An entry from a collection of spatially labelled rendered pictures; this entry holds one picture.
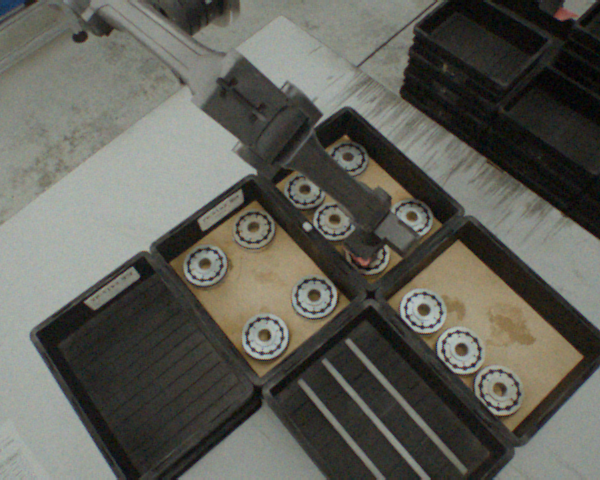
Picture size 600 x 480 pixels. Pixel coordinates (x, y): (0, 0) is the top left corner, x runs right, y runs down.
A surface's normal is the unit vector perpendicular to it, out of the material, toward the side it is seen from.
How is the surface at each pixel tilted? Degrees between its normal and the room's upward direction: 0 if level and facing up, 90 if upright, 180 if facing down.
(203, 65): 28
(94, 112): 0
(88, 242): 0
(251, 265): 0
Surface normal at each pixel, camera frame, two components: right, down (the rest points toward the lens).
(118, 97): -0.03, -0.42
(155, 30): -0.48, -0.27
